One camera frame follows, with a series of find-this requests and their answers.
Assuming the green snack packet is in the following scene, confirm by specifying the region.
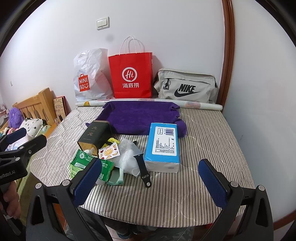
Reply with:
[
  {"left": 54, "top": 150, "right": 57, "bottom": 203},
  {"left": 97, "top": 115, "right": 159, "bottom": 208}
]
[{"left": 70, "top": 150, "right": 114, "bottom": 182}]

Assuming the mint green sock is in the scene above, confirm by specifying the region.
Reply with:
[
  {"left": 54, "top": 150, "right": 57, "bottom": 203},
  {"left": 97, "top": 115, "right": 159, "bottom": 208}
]
[{"left": 107, "top": 167, "right": 124, "bottom": 186}]

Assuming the fruit pattern sachet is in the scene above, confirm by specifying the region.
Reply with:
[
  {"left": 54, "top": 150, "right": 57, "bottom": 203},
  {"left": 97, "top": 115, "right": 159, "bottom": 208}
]
[{"left": 98, "top": 142, "right": 120, "bottom": 160}]

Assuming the yellow mesh pouch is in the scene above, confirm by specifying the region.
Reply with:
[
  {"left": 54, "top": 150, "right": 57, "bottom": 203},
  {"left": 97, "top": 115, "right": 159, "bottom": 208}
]
[{"left": 102, "top": 138, "right": 120, "bottom": 148}]

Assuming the clear bubble wrap bag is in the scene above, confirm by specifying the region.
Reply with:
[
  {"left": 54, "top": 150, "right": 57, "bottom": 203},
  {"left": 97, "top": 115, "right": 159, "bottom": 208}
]
[{"left": 111, "top": 138, "right": 142, "bottom": 177}]

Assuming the black watch strap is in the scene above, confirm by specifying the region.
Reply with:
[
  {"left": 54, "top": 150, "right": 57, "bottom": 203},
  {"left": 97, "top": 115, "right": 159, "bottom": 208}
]
[{"left": 132, "top": 141, "right": 153, "bottom": 188}]

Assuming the person's left hand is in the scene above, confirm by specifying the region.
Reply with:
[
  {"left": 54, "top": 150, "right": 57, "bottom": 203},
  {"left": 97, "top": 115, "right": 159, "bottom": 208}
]
[{"left": 2, "top": 181, "right": 21, "bottom": 219}]

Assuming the purple plush toy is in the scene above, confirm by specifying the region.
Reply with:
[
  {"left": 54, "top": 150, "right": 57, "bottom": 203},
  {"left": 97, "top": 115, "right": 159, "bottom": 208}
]
[{"left": 9, "top": 108, "right": 24, "bottom": 129}]

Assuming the white spotted pillow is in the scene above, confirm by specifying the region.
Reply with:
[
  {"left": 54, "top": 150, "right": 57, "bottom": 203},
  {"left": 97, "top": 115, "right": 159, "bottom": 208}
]
[{"left": 20, "top": 118, "right": 44, "bottom": 138}]

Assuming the wooden headboard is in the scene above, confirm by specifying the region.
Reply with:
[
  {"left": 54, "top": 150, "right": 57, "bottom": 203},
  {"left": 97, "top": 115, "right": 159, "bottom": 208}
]
[{"left": 13, "top": 88, "right": 57, "bottom": 126}]

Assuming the striped mattress pad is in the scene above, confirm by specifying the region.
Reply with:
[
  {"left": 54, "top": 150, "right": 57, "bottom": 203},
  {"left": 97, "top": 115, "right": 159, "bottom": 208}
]
[{"left": 30, "top": 106, "right": 254, "bottom": 227}]

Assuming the dark green tea tin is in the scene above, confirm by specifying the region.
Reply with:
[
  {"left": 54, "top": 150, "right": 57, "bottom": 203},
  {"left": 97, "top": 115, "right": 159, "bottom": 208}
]
[{"left": 77, "top": 120, "right": 112, "bottom": 155}]

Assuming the blue tissue box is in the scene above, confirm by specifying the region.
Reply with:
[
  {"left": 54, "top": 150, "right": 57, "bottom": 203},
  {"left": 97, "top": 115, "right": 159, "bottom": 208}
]
[{"left": 144, "top": 123, "right": 180, "bottom": 173}]

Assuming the purple towel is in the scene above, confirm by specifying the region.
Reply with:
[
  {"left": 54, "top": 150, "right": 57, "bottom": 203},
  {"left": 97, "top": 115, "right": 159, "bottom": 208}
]
[{"left": 96, "top": 101, "right": 187, "bottom": 138}]

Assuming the white Miniso plastic bag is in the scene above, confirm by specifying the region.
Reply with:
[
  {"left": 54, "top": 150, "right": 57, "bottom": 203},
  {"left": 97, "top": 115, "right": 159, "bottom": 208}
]
[{"left": 73, "top": 48, "right": 113, "bottom": 102}]

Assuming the beige Nike waist bag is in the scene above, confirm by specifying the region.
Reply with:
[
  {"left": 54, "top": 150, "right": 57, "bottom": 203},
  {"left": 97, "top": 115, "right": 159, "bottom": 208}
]
[{"left": 153, "top": 68, "right": 218, "bottom": 103}]

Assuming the red Haidilao paper bag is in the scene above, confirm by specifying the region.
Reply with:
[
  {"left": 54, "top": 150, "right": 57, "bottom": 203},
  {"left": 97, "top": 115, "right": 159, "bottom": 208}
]
[{"left": 108, "top": 50, "right": 153, "bottom": 98}]

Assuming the white wall switch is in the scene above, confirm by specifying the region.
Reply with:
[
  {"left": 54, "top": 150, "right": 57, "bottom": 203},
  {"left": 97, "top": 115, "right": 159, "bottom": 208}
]
[{"left": 96, "top": 17, "right": 110, "bottom": 30}]

